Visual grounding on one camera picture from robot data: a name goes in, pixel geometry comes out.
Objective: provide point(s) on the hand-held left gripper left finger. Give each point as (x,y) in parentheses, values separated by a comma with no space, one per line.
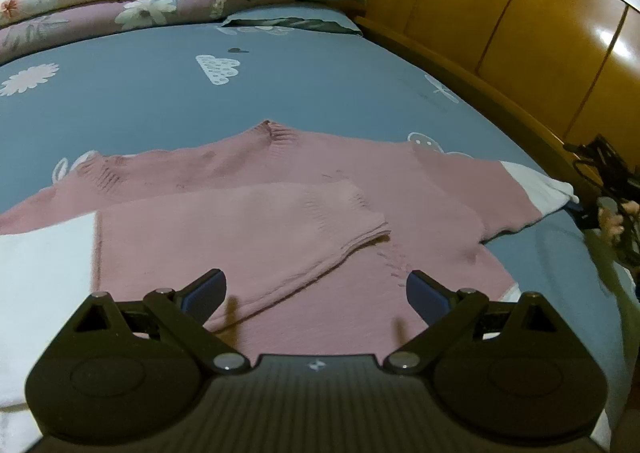
(205,295)

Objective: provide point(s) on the pink and white knit sweater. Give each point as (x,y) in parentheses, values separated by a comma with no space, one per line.
(280,233)

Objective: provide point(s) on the blue printed bed sheet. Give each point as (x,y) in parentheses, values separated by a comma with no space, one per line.
(150,93)

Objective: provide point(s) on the wooden bed headboard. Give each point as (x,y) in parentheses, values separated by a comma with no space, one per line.
(500,8)

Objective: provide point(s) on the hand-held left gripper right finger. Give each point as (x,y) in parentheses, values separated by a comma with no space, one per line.
(427,299)

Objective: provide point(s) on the purple floral quilt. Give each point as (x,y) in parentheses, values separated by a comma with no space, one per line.
(90,18)

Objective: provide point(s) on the pink artificial flowers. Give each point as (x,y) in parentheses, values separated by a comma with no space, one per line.
(611,223)

